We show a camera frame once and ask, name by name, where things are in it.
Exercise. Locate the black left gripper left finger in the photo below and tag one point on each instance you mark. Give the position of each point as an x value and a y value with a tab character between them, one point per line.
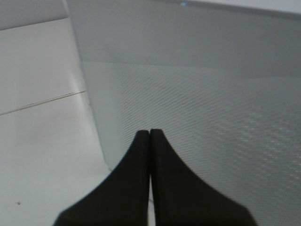
122	198

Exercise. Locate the white microwave door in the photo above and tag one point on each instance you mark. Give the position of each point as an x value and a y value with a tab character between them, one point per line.
221	79

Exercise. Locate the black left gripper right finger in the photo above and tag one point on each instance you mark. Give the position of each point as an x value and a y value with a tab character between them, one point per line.
181	198

